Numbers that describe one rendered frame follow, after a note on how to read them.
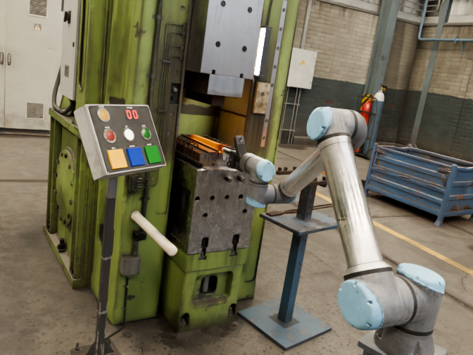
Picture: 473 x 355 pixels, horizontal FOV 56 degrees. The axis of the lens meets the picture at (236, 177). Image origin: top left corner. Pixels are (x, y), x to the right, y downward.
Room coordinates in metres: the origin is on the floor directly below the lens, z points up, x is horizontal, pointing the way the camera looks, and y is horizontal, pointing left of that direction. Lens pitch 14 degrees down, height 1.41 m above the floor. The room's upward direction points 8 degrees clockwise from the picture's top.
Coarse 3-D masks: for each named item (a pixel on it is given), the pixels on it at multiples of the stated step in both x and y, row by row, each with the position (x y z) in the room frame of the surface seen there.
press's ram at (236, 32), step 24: (216, 0) 2.16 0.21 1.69; (240, 0) 2.23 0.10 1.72; (192, 24) 2.25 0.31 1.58; (216, 24) 2.17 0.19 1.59; (240, 24) 2.24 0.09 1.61; (192, 48) 2.22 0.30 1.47; (216, 48) 2.17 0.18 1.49; (240, 48) 2.25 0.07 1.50; (216, 72) 2.18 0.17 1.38; (240, 72) 2.26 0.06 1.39
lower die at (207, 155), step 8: (184, 136) 2.52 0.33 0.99; (192, 144) 2.33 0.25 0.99; (200, 144) 2.35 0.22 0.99; (184, 152) 2.29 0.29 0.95; (200, 152) 2.19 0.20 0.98; (208, 152) 2.19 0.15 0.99; (216, 152) 2.22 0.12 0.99; (200, 160) 2.17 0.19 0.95; (208, 160) 2.19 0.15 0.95; (216, 160) 2.22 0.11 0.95; (224, 160) 2.25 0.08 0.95
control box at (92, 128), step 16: (80, 112) 1.69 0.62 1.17; (96, 112) 1.71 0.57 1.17; (112, 112) 1.77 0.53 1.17; (128, 112) 1.84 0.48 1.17; (144, 112) 1.93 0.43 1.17; (80, 128) 1.69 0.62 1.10; (96, 128) 1.67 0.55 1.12; (112, 128) 1.73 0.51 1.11; (128, 128) 1.80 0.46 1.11; (96, 144) 1.64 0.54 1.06; (112, 144) 1.70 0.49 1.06; (128, 144) 1.77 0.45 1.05; (144, 144) 1.84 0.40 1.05; (96, 160) 1.64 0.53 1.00; (128, 160) 1.73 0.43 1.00; (144, 160) 1.80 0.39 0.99; (96, 176) 1.63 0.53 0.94; (112, 176) 1.69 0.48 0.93
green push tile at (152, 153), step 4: (144, 148) 1.83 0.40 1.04; (148, 148) 1.84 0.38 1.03; (152, 148) 1.86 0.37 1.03; (156, 148) 1.88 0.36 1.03; (148, 152) 1.83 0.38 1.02; (152, 152) 1.85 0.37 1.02; (156, 152) 1.87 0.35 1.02; (148, 156) 1.82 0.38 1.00; (152, 156) 1.84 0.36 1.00; (156, 156) 1.86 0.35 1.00; (148, 160) 1.82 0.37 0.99; (152, 160) 1.83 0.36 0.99; (156, 160) 1.85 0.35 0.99; (160, 160) 1.87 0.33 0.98
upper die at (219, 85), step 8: (192, 72) 2.31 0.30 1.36; (184, 80) 2.37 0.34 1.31; (192, 80) 2.30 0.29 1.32; (200, 80) 2.23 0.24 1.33; (208, 80) 2.17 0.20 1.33; (216, 80) 2.19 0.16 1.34; (224, 80) 2.21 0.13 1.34; (232, 80) 2.24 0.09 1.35; (240, 80) 2.26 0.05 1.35; (184, 88) 2.36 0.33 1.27; (192, 88) 2.29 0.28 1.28; (200, 88) 2.23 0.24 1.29; (208, 88) 2.17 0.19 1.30; (216, 88) 2.19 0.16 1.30; (224, 88) 2.21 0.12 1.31; (232, 88) 2.24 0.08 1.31; (240, 88) 2.27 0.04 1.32; (232, 96) 2.25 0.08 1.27; (240, 96) 2.27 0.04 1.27
